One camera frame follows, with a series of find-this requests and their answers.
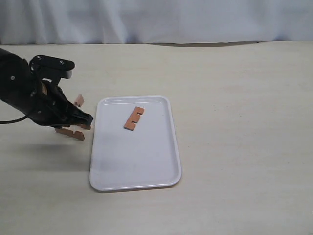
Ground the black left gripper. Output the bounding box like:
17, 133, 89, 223
24, 78, 93, 128

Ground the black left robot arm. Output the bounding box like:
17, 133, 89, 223
0, 49, 93, 129

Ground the white rectangular plastic tray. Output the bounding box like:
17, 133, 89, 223
89, 95, 182, 192

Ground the white backdrop curtain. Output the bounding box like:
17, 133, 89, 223
0, 0, 313, 44

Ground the black cable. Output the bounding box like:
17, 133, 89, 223
0, 115, 28, 124

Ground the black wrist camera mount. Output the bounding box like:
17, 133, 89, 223
29, 55, 75, 86

